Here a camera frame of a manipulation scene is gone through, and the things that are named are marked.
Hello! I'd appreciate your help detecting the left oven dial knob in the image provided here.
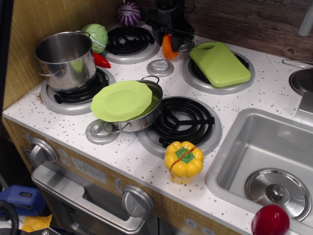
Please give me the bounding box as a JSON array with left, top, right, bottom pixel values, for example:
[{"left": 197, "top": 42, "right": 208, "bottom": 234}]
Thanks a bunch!
[{"left": 29, "top": 138, "right": 59, "bottom": 165}]

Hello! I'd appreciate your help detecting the tall steel stock pot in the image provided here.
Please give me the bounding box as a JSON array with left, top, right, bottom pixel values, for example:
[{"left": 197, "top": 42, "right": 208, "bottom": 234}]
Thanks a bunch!
[{"left": 35, "top": 32, "right": 96, "bottom": 93}]

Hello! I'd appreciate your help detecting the grey toy faucet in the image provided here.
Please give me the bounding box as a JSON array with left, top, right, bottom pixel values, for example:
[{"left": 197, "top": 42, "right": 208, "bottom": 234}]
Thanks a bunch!
[{"left": 298, "top": 4, "right": 313, "bottom": 36}]

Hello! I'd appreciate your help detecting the back left black burner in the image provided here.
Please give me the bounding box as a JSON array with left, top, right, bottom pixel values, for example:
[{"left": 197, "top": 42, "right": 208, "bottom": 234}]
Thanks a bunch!
[{"left": 106, "top": 26, "right": 155, "bottom": 55}]

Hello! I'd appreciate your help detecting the front grey stove knob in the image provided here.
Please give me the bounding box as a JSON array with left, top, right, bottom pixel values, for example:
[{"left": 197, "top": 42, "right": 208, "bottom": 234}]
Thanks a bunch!
[{"left": 86, "top": 119, "right": 119, "bottom": 145}]

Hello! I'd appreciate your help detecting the black cable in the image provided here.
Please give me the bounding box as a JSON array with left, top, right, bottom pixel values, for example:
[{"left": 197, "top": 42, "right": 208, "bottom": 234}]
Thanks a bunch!
[{"left": 0, "top": 200, "right": 20, "bottom": 235}]

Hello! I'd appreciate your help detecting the green plastic cutting board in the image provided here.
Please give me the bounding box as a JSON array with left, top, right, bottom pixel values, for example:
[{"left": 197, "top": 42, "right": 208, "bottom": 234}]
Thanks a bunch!
[{"left": 190, "top": 42, "right": 251, "bottom": 88}]

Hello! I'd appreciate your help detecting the right oven dial knob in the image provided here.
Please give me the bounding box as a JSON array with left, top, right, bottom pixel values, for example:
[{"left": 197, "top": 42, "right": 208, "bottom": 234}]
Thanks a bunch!
[{"left": 121, "top": 184, "right": 155, "bottom": 217}]

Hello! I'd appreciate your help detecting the grey sink basin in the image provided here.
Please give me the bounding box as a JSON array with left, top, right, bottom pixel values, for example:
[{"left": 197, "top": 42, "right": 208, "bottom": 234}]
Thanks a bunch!
[{"left": 206, "top": 108, "right": 313, "bottom": 235}]

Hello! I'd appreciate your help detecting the grey oven door handle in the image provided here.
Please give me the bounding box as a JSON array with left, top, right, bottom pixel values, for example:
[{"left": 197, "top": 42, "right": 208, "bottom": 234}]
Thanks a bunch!
[{"left": 32, "top": 165, "right": 149, "bottom": 235}]

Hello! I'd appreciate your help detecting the green toy cabbage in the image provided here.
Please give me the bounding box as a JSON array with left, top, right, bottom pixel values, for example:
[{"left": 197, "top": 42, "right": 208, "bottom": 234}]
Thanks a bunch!
[{"left": 81, "top": 23, "right": 109, "bottom": 54}]

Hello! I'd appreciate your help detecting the light green plastic plate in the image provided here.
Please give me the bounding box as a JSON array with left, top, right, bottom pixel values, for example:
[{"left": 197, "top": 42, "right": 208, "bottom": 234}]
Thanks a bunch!
[{"left": 90, "top": 80, "right": 152, "bottom": 122}]

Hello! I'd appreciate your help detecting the steel pan at right edge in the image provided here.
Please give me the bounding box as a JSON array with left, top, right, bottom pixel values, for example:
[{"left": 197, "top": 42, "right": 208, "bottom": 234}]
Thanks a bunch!
[{"left": 282, "top": 59, "right": 313, "bottom": 95}]

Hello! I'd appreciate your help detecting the black burner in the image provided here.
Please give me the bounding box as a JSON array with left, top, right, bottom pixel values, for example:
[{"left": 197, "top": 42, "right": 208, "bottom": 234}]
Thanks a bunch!
[
  {"left": 189, "top": 54, "right": 249, "bottom": 84},
  {"left": 152, "top": 97, "right": 215, "bottom": 148},
  {"left": 53, "top": 68, "right": 110, "bottom": 104},
  {"left": 106, "top": 26, "right": 155, "bottom": 55}
]

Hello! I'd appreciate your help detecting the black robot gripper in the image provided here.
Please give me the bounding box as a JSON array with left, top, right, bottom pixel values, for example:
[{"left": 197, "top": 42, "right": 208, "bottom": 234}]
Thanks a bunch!
[{"left": 146, "top": 0, "right": 195, "bottom": 52}]

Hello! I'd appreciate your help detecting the front right black burner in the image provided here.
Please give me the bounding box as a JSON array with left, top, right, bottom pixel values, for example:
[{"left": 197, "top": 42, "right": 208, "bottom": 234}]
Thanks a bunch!
[{"left": 152, "top": 97, "right": 215, "bottom": 148}]

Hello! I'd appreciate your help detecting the back grey stove knob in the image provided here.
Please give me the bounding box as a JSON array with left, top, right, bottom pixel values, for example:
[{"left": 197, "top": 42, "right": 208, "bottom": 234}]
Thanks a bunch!
[{"left": 179, "top": 42, "right": 195, "bottom": 53}]

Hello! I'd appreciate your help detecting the shallow steel pan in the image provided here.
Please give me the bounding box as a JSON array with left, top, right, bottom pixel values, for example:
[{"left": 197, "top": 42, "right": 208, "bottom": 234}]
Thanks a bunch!
[{"left": 103, "top": 75, "right": 163, "bottom": 134}]

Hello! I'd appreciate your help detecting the purple toy onion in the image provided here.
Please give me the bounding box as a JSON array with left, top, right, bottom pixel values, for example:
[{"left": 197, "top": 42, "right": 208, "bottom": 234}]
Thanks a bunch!
[{"left": 117, "top": 1, "right": 141, "bottom": 26}]

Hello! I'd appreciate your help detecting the front left black burner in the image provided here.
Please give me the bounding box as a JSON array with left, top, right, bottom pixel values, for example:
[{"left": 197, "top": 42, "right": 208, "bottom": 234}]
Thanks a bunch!
[{"left": 53, "top": 68, "right": 110, "bottom": 104}]

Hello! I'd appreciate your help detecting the red toy chili pepper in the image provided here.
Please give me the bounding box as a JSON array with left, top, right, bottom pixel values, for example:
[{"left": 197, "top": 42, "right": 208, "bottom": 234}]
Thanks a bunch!
[{"left": 93, "top": 52, "right": 111, "bottom": 69}]

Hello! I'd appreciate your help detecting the red toy apple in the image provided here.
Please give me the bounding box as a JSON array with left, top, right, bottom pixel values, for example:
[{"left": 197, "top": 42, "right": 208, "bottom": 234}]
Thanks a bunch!
[{"left": 251, "top": 205, "right": 290, "bottom": 235}]

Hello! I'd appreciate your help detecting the centre grey stove knob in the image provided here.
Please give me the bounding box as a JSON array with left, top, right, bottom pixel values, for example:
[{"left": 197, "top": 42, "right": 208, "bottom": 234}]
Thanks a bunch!
[{"left": 147, "top": 59, "right": 174, "bottom": 77}]

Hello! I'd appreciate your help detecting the yellow cloth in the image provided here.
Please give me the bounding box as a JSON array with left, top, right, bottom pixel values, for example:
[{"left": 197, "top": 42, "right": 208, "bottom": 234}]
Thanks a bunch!
[{"left": 21, "top": 215, "right": 52, "bottom": 233}]

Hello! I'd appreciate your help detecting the yellow toy bell pepper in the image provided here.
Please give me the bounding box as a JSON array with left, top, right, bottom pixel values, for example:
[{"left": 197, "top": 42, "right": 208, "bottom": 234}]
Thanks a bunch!
[{"left": 164, "top": 141, "right": 204, "bottom": 185}]

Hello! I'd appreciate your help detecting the back right black burner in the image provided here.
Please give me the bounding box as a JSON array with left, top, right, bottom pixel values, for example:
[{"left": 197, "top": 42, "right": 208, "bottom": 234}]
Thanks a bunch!
[{"left": 189, "top": 54, "right": 249, "bottom": 84}]

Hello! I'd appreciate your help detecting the steel pot lid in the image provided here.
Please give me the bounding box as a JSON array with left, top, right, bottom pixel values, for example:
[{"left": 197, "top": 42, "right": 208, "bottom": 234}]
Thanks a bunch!
[{"left": 245, "top": 168, "right": 312, "bottom": 221}]

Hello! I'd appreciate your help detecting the orange toy carrot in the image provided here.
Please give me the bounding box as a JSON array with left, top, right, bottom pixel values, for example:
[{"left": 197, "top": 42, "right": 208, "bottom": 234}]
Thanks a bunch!
[{"left": 162, "top": 34, "right": 179, "bottom": 60}]

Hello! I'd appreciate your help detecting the blue plastic device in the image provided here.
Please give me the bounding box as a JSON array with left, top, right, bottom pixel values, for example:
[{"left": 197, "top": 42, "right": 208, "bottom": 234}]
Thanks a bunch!
[{"left": 0, "top": 185, "right": 45, "bottom": 216}]

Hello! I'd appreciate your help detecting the oven dial knob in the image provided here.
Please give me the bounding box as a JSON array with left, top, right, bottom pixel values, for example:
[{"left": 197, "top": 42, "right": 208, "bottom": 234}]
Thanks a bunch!
[
  {"left": 121, "top": 184, "right": 155, "bottom": 217},
  {"left": 29, "top": 138, "right": 59, "bottom": 165}
]

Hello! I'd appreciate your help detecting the grey stove knob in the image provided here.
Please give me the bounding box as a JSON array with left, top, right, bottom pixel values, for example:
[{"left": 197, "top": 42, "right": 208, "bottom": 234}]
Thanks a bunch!
[
  {"left": 86, "top": 119, "right": 119, "bottom": 145},
  {"left": 179, "top": 42, "right": 195, "bottom": 53},
  {"left": 147, "top": 59, "right": 174, "bottom": 77}
]

